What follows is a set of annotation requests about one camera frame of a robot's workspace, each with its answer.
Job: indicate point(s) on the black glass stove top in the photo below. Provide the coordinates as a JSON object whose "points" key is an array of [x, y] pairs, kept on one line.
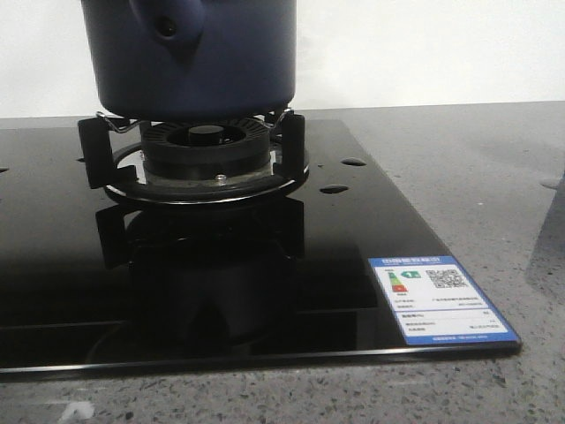
{"points": [[91, 287]]}

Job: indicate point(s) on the black pot support grate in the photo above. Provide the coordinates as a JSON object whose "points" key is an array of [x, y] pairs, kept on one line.
{"points": [[115, 162]]}

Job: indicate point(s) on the blue white energy label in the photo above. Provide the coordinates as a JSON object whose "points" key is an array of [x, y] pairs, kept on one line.
{"points": [[436, 302]]}

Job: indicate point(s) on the black gas burner head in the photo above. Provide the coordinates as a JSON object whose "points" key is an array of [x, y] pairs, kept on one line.
{"points": [[204, 150]]}

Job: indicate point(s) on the dark blue cooking pot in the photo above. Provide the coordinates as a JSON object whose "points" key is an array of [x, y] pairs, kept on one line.
{"points": [[188, 60]]}

